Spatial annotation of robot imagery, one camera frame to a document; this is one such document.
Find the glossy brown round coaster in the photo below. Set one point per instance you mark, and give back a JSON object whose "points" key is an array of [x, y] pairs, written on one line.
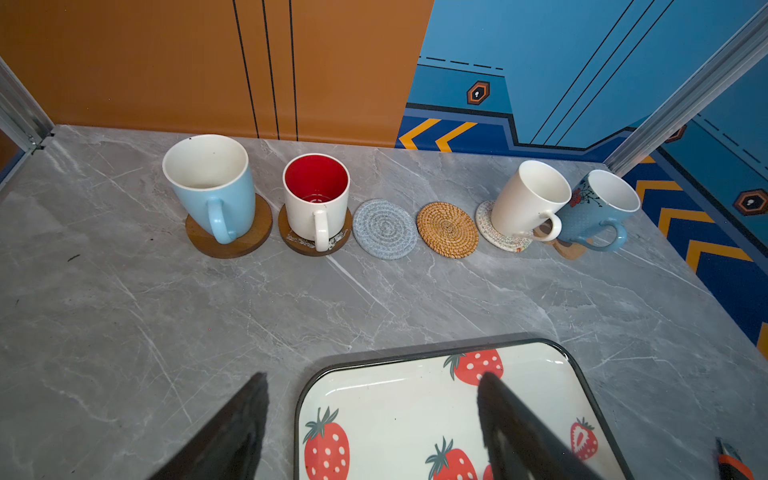
{"points": [[307, 247]]}

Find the matte brown round coaster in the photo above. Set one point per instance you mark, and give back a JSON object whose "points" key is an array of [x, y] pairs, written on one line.
{"points": [[258, 233]]}

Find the white mug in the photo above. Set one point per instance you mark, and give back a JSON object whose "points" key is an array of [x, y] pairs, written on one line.
{"points": [[528, 203]]}

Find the black orange utility knife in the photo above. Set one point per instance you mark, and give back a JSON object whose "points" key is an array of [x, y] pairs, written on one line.
{"points": [[730, 465]]}

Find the red inside mug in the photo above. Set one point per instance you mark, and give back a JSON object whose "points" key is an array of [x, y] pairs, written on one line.
{"points": [[316, 197]]}

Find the white woven round coaster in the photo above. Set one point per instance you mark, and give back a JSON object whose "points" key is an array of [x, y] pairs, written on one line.
{"points": [[514, 244]]}

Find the grey woven round coaster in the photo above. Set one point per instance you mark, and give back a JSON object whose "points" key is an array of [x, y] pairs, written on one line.
{"points": [[384, 229]]}

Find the light blue mug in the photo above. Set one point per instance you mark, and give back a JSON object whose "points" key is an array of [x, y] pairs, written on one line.
{"points": [[211, 176]]}

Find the brown paw print coaster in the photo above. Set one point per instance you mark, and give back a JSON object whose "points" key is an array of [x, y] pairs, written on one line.
{"points": [[567, 250]]}

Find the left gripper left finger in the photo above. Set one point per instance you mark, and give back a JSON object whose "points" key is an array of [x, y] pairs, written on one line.
{"points": [[229, 446]]}

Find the tan rattan round coaster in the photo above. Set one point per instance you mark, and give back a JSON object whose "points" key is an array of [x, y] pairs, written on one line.
{"points": [[447, 230]]}

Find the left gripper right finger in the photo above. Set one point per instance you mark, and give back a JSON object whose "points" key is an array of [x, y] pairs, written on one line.
{"points": [[519, 445]]}

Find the white strawberry tray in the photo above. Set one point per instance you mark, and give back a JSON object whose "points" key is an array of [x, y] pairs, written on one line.
{"points": [[416, 416]]}

